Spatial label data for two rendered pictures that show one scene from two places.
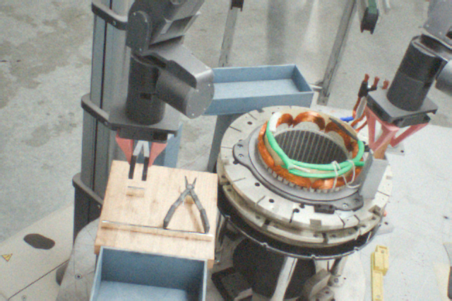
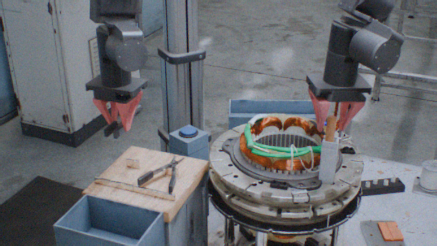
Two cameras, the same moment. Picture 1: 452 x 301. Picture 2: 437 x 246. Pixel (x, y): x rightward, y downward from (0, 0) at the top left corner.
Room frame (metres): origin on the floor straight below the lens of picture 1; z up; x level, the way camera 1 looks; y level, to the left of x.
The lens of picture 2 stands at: (0.04, -0.48, 1.67)
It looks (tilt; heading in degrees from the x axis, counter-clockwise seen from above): 27 degrees down; 26
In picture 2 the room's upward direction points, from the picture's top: straight up
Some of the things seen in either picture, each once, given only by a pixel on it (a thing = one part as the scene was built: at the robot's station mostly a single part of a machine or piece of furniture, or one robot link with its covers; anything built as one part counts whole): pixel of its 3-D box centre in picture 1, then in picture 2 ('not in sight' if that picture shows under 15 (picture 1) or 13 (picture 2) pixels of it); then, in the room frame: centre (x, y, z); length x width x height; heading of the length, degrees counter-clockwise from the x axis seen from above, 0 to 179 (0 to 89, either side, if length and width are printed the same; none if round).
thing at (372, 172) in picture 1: (372, 174); (329, 159); (0.93, -0.28, 1.14); 0.03 x 0.03 x 0.09; 8
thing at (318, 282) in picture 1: (319, 289); not in sight; (0.90, -0.26, 0.85); 0.06 x 0.04 x 0.05; 140
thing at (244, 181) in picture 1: (306, 161); (285, 155); (0.98, -0.18, 1.09); 0.32 x 0.32 x 0.01
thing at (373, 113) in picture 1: (388, 126); (330, 107); (0.92, -0.28, 1.25); 0.07 x 0.07 x 0.09; 35
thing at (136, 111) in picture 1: (145, 102); (116, 72); (0.80, 0.10, 1.29); 0.10 x 0.07 x 0.07; 96
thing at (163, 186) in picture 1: (159, 211); (148, 180); (0.83, 0.06, 1.05); 0.20 x 0.19 x 0.02; 5
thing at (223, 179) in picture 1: (223, 169); not in sight; (0.96, -0.03, 1.06); 0.08 x 0.02 x 0.01; 8
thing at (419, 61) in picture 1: (426, 61); (348, 38); (0.92, -0.30, 1.38); 0.07 x 0.06 x 0.07; 53
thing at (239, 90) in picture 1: (241, 131); (274, 155); (1.24, -0.06, 0.92); 0.25 x 0.11 x 0.28; 114
